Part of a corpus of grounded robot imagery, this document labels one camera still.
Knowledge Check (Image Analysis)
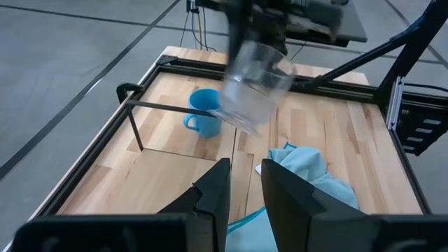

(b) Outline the silver metal bracket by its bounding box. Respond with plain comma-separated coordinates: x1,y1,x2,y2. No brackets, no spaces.
386,76,405,131

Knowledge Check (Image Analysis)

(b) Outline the black floor cable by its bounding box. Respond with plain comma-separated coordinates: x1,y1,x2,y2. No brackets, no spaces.
179,8,193,48

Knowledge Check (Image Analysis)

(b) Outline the black aluminium table frame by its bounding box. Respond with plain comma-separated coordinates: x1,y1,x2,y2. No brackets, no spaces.
33,0,448,225

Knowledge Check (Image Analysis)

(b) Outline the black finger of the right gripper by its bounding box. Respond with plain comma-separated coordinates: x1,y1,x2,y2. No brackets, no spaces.
227,0,255,68
256,13,293,57

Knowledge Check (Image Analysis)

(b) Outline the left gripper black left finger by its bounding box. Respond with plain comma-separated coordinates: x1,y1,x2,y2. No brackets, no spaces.
157,157,232,252

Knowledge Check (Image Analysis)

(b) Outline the clear glass mug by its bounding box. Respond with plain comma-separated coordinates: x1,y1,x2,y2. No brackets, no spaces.
209,40,298,137

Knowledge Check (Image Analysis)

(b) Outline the dark office desk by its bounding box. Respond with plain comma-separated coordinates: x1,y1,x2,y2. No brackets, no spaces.
195,0,368,48

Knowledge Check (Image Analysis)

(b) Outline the yellow floor cable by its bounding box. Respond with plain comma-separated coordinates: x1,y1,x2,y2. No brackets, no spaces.
195,8,204,50

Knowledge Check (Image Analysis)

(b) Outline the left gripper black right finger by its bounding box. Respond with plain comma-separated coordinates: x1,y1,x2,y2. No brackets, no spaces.
260,157,365,252

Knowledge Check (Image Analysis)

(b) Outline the light blue microfibre cloth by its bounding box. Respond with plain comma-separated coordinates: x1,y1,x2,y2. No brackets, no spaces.
225,141,361,252

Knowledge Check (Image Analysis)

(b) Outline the blue ceramic mug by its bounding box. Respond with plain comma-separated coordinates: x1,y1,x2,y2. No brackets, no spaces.
183,87,225,139

